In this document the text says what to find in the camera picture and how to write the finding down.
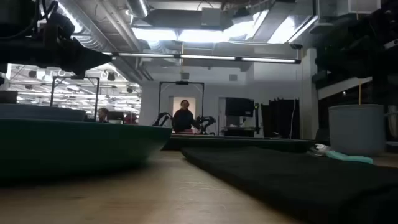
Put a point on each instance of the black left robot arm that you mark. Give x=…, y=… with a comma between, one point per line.
x=15, y=15

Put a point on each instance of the dark background monitor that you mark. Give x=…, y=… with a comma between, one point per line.
x=7, y=97

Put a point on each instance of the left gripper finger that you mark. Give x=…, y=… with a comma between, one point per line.
x=84, y=57

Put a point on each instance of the black wall monitor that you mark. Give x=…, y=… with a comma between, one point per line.
x=239, y=107

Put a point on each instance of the green plastic plate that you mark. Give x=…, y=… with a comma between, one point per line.
x=77, y=146

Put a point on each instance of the black pole stand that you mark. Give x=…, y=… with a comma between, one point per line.
x=257, y=118

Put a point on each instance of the black gantry frame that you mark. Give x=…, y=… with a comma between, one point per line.
x=182, y=82
x=74, y=77

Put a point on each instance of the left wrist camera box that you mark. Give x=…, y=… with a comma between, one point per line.
x=59, y=28

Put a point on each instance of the person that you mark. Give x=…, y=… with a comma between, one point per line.
x=103, y=115
x=183, y=121

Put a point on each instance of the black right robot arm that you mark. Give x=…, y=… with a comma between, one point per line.
x=382, y=25

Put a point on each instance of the grey ceiling box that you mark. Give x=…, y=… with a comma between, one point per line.
x=211, y=17

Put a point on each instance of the black curtain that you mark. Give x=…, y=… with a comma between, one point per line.
x=280, y=118

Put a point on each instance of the blue plastic bowl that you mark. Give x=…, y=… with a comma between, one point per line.
x=40, y=112

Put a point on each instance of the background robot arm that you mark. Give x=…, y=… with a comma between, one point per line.
x=161, y=119
x=205, y=121

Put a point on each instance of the grey plastic mug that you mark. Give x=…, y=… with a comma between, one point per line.
x=357, y=130

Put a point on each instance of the black cloth napkin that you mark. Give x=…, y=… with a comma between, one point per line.
x=295, y=180

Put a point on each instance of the silver ceiling duct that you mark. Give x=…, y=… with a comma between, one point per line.
x=138, y=7

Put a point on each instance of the red background object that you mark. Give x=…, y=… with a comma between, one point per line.
x=130, y=119

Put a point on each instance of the long overhead light strip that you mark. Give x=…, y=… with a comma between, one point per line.
x=205, y=57

